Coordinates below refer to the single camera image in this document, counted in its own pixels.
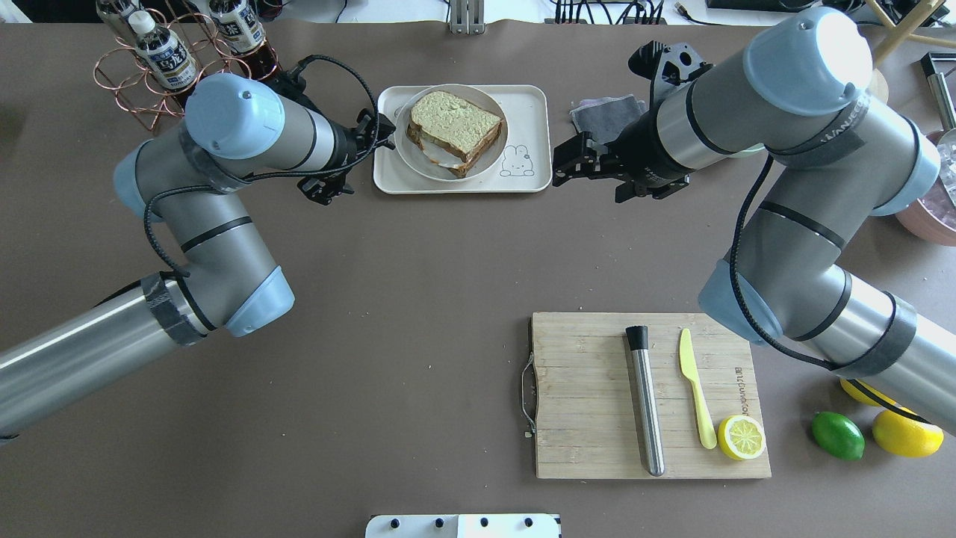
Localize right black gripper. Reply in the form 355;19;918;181
553;112;692;204

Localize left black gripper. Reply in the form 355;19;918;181
297;110;396;205

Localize white plate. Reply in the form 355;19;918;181
385;83;509;183

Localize plain bread slice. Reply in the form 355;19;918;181
409;90;504;162

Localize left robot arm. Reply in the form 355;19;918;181
1;72;395;443

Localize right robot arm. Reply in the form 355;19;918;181
552;7;955;433

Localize cream rabbit tray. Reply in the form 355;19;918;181
373;84;552;194

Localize grey folded cloth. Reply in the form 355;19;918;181
570;94;648;144

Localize bread slice under egg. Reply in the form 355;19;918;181
396;122;508;182

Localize dark drink bottle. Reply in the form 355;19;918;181
208;1;279;82
128;10;199;93
95;0;141;47

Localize steel muddler black tip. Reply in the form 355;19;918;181
625;326;665;477

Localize green bowl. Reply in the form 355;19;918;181
728;144;765;158

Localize yellow plastic knife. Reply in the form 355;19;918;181
678;327;718;450

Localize wooden cutting board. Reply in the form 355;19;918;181
530;311;772;480

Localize half lemon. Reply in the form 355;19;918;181
715;415;767;462

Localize wooden mug tree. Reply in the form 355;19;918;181
865;1;955;103

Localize yellow lemon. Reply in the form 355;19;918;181
872;411;945;457
839;378;897;406

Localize pink ice bowl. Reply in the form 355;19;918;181
896;129;955;247

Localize metal ice scoop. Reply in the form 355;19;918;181
919;52;955;143

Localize green lime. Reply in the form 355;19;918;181
810;412;865;462

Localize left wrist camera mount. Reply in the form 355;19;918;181
265;54;382;180

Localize aluminium frame post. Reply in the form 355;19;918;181
447;0;485;35

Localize copper wire bottle rack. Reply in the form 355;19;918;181
93;1;285;134

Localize white pedestal column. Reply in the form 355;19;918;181
364;512;562;537

